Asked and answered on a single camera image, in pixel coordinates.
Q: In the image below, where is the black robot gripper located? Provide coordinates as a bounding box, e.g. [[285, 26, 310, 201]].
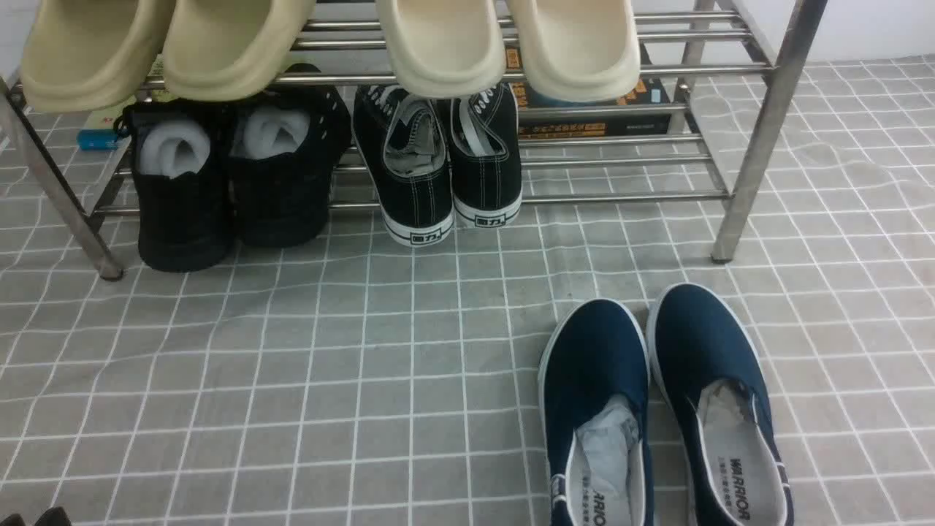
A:
[[1, 506, 72, 526]]

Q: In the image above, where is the black knit sneaker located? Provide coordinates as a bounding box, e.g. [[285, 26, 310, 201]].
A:
[[114, 99, 234, 272], [224, 85, 351, 248]]

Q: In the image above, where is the navy slip-on shoe left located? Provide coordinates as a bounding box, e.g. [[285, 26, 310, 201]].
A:
[[538, 299, 654, 525]]

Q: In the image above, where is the navy slip-on shoe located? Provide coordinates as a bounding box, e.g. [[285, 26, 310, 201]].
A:
[[538, 299, 654, 525], [646, 283, 795, 525]]

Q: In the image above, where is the silver metal shoe rack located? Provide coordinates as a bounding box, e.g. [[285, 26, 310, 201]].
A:
[[2, 1, 827, 282]]

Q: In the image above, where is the navy slip-on shoe right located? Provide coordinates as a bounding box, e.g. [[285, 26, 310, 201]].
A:
[[646, 283, 795, 525]]

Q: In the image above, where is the grey checked floor cloth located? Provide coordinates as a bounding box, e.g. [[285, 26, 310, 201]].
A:
[[1, 56, 934, 525]]

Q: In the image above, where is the green blue book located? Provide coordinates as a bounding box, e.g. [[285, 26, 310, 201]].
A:
[[76, 89, 175, 152]]

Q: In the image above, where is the tan slipper far left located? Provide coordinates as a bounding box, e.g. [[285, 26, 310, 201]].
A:
[[19, 1, 176, 113]]

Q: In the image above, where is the tan slipper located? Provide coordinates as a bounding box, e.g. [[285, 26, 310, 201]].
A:
[[161, 1, 316, 101], [19, 1, 176, 113]]

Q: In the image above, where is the black canvas sneaker left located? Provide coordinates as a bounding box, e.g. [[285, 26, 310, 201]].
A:
[[351, 85, 454, 248]]

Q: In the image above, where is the black canvas sneaker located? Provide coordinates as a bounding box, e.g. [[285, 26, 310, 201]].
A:
[[435, 83, 523, 229], [351, 85, 454, 248]]

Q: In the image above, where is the black canvas sneaker right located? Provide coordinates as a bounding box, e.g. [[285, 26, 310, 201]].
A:
[[435, 83, 523, 229]]

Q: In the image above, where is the cream slipper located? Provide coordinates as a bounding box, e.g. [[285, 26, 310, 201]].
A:
[[375, 1, 505, 99], [507, 1, 641, 103]]

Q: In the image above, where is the cream slipper right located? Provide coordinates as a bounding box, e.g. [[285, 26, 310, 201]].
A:
[[507, 1, 641, 103]]

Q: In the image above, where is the black orange book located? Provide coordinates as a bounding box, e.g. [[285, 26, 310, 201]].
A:
[[508, 77, 671, 140]]

